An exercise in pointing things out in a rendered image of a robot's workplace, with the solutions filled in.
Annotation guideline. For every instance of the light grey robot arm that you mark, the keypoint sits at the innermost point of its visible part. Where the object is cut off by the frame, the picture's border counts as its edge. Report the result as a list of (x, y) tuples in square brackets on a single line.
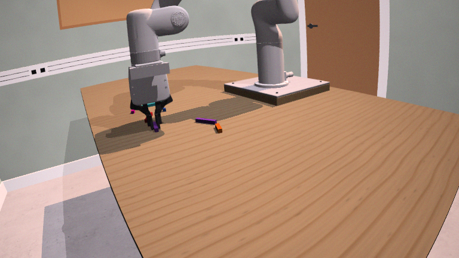
[(166, 18)]

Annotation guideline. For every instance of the orange rod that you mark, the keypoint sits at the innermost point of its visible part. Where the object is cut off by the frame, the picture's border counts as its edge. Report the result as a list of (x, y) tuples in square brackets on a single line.
[(218, 128)]

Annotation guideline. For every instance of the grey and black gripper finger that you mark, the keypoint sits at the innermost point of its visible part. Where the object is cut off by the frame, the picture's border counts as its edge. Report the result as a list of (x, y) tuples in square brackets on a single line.
[(144, 109), (158, 108)]

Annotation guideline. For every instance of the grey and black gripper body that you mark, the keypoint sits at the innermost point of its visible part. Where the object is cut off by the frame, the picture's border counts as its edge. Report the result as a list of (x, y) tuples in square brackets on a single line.
[(148, 90)]

